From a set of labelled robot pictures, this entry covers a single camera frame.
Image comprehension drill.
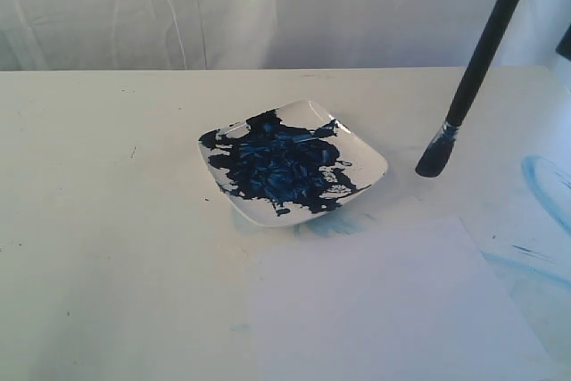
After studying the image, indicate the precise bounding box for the black paintbrush with blue bristles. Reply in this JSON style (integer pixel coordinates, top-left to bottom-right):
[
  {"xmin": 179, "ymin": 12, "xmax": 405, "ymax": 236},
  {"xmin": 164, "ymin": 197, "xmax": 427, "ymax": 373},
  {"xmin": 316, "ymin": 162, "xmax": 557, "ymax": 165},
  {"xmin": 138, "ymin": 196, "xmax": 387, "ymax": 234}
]
[{"xmin": 415, "ymin": 0, "xmax": 519, "ymax": 178}]

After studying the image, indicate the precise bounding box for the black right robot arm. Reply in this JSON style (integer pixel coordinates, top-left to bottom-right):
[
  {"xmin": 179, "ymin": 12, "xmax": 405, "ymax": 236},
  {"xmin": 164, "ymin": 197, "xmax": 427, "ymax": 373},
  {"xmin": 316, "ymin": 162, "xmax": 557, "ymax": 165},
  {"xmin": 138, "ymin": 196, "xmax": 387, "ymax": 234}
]
[{"xmin": 556, "ymin": 28, "xmax": 571, "ymax": 61}]

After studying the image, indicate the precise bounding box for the white plate with blue paint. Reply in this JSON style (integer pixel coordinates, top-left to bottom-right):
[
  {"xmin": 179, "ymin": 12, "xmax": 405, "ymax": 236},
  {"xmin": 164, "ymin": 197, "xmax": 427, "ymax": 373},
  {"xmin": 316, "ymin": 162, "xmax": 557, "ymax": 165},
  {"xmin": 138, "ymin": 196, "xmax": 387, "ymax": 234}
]
[{"xmin": 198, "ymin": 100, "xmax": 388, "ymax": 228}]

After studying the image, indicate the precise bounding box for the white paper sheet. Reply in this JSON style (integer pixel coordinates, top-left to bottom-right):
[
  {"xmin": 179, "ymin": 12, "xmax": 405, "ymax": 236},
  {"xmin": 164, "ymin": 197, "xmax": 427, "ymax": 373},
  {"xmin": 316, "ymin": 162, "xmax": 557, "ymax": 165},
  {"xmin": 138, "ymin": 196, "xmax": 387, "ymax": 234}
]
[{"xmin": 250, "ymin": 219, "xmax": 556, "ymax": 380}]

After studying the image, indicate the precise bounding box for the white backdrop curtain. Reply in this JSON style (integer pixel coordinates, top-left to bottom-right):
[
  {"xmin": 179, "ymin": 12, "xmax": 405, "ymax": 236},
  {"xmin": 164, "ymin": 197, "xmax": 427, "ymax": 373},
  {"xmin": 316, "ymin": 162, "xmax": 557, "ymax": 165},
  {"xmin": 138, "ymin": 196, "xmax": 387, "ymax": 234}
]
[{"xmin": 0, "ymin": 0, "xmax": 571, "ymax": 72}]

